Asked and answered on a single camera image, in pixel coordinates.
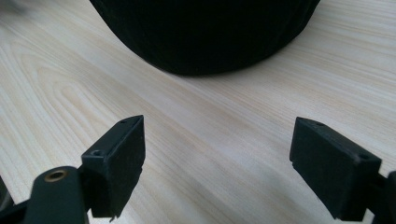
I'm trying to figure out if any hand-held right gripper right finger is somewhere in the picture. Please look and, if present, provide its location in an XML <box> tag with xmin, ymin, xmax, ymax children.
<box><xmin>289</xmin><ymin>116</ymin><xmax>383</xmax><ymax>222</ymax></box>

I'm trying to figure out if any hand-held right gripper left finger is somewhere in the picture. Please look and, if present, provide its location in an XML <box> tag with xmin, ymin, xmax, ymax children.
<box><xmin>79</xmin><ymin>114</ymin><xmax>147</xmax><ymax>222</ymax></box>

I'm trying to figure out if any black cloth hat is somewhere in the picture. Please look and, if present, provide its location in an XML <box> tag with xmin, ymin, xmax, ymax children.
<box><xmin>89</xmin><ymin>0</ymin><xmax>321</xmax><ymax>77</ymax></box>

